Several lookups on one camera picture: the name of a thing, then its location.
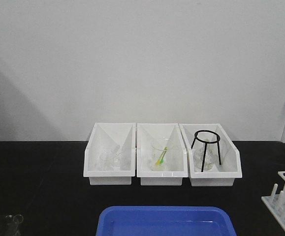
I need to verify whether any black wire tripod stand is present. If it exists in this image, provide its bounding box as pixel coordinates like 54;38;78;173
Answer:
191;130;222;172

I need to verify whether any yellow green plastic spoon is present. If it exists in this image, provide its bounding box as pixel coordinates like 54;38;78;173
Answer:
156;147;168;165

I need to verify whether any clear glass beaker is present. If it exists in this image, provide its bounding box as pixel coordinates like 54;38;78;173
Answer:
0;215;21;236

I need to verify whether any left white storage bin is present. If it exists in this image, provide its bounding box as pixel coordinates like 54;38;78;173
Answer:
83;122;136;186

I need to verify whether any clear beaker in middle bin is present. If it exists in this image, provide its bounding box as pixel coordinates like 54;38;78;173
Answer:
150;137;172;172

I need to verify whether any right white storage bin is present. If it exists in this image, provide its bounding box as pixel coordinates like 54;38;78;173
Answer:
179;123;243;187

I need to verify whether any clear glassware in left bin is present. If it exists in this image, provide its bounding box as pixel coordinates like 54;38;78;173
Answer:
95;144;127;171

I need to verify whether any blue plastic tray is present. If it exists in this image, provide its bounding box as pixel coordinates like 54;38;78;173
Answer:
96;206;236;236

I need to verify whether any middle white storage bin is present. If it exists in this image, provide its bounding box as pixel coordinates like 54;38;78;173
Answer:
136;123;189;186

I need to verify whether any clear glass test tube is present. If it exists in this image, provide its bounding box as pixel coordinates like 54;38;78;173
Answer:
12;214;24;225

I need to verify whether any white storage bin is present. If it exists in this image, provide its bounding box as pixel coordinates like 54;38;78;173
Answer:
179;123;243;187
136;123;189;186
83;122;136;186

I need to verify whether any clear flask in right bin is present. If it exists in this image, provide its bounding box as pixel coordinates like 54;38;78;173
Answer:
192;140;219;172

